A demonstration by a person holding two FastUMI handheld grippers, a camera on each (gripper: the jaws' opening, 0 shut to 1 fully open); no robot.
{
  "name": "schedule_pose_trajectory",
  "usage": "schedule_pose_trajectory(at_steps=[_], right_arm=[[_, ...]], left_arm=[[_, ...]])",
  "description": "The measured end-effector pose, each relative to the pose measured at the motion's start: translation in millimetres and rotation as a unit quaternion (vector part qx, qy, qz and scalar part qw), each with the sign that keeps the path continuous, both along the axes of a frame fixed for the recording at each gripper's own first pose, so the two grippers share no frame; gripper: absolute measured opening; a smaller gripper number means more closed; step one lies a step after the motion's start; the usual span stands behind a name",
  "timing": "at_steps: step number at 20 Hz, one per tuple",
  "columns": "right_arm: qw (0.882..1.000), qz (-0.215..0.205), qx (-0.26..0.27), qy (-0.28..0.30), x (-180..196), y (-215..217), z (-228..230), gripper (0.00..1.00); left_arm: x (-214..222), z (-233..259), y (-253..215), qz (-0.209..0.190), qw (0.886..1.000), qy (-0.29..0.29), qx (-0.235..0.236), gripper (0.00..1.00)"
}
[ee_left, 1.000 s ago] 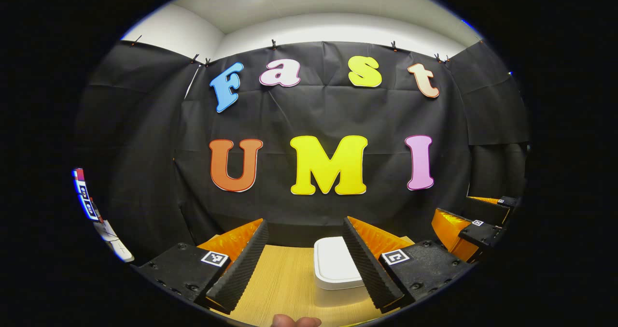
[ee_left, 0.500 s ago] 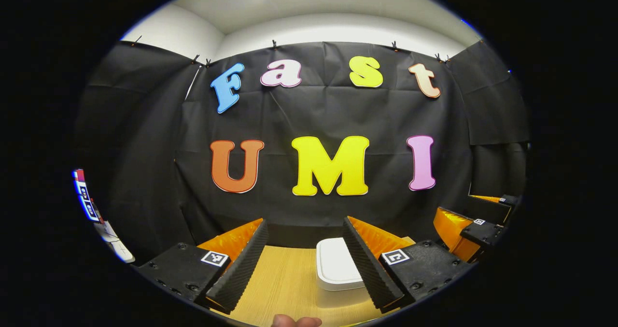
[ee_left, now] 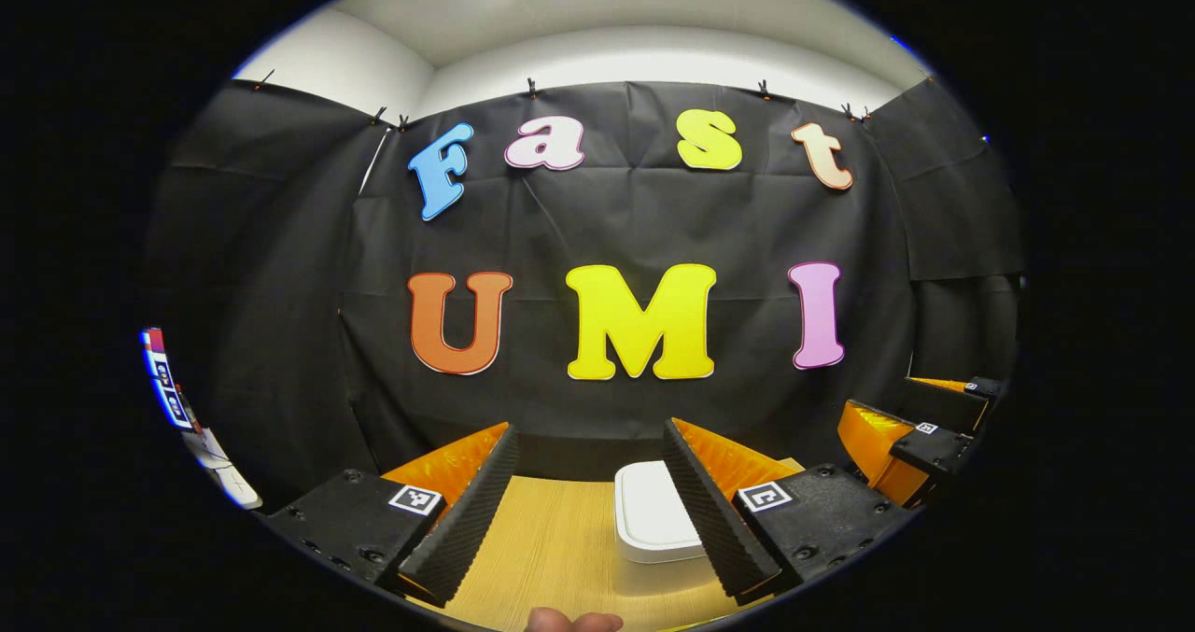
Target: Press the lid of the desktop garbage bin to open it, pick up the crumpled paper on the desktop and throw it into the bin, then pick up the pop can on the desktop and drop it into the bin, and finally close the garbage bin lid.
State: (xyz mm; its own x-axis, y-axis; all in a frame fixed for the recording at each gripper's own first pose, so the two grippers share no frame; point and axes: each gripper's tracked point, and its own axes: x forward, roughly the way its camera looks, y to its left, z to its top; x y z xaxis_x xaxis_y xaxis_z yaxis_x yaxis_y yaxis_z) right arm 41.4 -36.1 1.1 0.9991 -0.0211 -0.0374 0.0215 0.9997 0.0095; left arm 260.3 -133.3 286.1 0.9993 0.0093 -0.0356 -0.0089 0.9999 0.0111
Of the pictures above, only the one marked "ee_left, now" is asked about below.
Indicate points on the black backdrop cloth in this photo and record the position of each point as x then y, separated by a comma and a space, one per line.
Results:
607, 221

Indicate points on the computer monitor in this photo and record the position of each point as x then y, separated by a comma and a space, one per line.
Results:
166, 380

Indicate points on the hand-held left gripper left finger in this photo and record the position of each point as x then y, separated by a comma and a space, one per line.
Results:
467, 511

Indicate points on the white side table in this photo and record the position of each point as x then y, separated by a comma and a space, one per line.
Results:
224, 478

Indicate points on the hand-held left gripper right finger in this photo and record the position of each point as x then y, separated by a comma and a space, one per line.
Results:
714, 515

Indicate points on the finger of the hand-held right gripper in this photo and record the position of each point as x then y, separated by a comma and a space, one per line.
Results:
943, 406
934, 450

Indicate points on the white desktop garbage bin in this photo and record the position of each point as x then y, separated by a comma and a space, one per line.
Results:
644, 511

